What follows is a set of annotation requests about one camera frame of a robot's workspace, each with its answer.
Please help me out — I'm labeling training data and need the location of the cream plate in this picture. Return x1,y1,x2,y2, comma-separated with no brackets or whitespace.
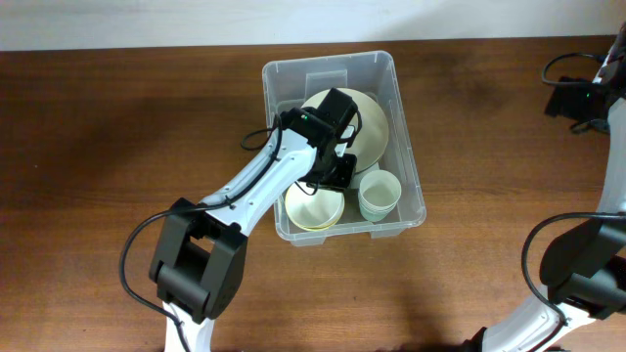
300,87,391,175

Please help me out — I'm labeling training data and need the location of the white bowl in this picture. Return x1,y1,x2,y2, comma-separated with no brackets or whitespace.
285,183,345,219

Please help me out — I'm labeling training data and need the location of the yellow bowl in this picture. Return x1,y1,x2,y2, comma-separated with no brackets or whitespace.
290,208,343,232

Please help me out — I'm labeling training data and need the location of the cream plastic cup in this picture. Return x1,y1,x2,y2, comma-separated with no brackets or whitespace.
359,170,402,210

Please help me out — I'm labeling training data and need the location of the grey plastic cup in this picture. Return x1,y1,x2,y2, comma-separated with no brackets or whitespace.
358,196,397,214

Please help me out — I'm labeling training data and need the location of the green plastic cup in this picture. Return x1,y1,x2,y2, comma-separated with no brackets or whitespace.
360,207,391,222

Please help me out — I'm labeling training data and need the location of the clear plastic storage bin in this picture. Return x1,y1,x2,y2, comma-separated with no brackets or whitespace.
262,51,426,246

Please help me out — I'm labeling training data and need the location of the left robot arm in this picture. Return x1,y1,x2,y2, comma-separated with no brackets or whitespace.
149,88,362,351

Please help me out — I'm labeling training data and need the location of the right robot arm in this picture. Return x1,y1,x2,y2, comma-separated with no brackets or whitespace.
461,31,625,352

